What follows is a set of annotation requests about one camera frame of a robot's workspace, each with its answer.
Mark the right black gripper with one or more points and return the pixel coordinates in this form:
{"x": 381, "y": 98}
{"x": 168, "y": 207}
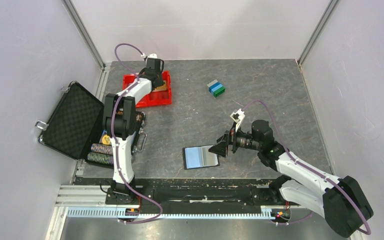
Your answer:
{"x": 220, "y": 148}

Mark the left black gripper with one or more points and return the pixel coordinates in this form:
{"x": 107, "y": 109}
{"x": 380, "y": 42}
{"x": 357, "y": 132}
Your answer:
{"x": 160, "y": 81}

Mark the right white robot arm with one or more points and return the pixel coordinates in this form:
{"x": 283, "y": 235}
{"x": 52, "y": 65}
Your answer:
{"x": 340, "y": 201}

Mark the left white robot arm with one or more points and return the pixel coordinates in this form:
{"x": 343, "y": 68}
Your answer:
{"x": 120, "y": 121}

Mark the gold cards in bin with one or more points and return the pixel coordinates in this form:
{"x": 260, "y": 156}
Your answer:
{"x": 161, "y": 88}

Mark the left red bin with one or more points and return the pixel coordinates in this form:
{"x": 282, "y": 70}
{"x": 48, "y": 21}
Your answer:
{"x": 138, "y": 89}

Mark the red bin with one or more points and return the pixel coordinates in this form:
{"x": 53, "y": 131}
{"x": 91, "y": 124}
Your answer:
{"x": 138, "y": 89}
{"x": 161, "y": 98}

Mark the right red bin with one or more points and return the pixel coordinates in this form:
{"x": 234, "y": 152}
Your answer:
{"x": 161, "y": 98}

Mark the orange brown chip roll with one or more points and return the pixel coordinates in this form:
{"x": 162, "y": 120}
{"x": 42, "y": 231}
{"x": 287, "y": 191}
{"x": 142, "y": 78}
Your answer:
{"x": 140, "y": 116}

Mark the grey blue green block stack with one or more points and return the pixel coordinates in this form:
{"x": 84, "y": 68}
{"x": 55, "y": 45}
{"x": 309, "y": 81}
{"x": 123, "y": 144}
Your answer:
{"x": 216, "y": 88}

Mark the yellow dealer chip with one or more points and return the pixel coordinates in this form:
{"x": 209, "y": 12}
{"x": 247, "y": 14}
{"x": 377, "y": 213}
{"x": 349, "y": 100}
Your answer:
{"x": 106, "y": 140}

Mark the black poker chip case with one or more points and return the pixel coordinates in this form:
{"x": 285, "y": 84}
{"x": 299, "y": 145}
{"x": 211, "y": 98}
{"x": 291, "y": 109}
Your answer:
{"x": 75, "y": 124}

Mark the blue orange chip roll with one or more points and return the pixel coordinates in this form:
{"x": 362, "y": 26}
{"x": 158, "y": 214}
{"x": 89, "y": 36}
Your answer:
{"x": 101, "y": 149}

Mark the green purple chip roll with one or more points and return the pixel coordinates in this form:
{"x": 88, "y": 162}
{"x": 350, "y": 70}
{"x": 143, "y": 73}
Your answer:
{"x": 100, "y": 158}

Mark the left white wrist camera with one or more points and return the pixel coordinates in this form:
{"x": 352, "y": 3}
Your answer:
{"x": 152, "y": 56}

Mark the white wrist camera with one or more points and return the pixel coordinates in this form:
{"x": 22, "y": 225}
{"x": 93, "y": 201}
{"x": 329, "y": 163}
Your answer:
{"x": 238, "y": 117}
{"x": 152, "y": 56}

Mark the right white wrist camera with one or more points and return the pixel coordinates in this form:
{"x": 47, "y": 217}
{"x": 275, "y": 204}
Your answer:
{"x": 238, "y": 117}

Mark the aluminium toothed rail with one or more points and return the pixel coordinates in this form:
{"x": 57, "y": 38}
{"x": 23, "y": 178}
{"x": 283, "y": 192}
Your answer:
{"x": 123, "y": 213}

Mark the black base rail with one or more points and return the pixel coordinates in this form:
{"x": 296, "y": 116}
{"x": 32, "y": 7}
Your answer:
{"x": 201, "y": 196}

